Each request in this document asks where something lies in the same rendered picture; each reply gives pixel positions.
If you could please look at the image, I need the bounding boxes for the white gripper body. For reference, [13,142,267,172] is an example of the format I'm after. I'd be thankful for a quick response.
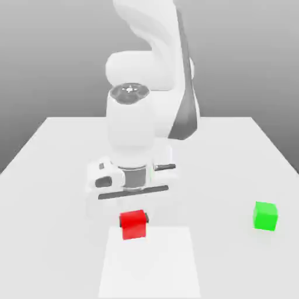
[92,184,173,211]

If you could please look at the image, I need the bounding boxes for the small red cube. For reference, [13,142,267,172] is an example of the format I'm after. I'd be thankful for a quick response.
[119,209,147,241]

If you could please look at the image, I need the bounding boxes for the small green cube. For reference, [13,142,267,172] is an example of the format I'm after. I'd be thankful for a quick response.
[252,201,279,232]

